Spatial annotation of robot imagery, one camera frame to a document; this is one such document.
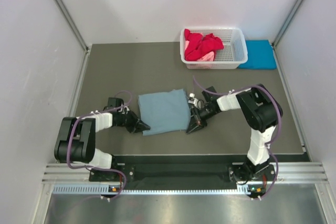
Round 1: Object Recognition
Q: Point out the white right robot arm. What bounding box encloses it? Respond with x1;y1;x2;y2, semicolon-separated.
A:
186;84;283;184

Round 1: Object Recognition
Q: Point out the aluminium front frame rail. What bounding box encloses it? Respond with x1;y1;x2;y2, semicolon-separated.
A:
42;162;328;184

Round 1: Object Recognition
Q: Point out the grey-blue t-shirt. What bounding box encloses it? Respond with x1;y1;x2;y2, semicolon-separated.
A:
138;89;191;136

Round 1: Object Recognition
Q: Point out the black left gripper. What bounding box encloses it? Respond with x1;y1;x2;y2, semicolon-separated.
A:
116;109;150;133

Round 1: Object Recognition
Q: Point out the aluminium corner post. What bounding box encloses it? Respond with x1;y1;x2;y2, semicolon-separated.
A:
271;0;305;49
38;0;89;51

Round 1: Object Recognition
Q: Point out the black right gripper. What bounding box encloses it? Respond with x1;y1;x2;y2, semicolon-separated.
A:
187;105;218;134

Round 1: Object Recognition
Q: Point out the grey slotted cable duct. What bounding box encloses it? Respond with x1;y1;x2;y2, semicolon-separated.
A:
52;184;261;196

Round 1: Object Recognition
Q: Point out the pink t-shirt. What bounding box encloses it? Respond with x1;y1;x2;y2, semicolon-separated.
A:
184;40;215;61

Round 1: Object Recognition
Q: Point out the left aluminium corner post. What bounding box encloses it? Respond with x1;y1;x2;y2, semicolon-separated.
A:
38;0;89;51

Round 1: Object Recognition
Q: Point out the white plastic laundry basket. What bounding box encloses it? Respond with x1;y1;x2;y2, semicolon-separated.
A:
180;26;248;69

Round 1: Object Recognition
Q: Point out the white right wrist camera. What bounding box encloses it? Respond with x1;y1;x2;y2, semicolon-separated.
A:
188;93;198;107

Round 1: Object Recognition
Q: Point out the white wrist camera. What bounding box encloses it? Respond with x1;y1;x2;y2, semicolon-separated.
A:
188;93;198;107
117;106;130;114

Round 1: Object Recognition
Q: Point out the folded turquoise t-shirt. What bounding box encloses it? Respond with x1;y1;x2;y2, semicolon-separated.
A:
238;40;277;70

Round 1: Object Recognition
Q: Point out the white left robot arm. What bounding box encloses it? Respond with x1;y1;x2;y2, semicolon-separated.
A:
54;97;151;180

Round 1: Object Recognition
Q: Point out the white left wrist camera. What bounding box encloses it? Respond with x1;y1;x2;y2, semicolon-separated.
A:
117;106;130;114

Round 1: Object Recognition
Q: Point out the red t-shirt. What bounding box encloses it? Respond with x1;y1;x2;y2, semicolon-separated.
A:
183;29;225;61

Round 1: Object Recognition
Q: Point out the right aluminium corner post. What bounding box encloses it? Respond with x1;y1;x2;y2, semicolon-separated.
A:
271;0;305;49

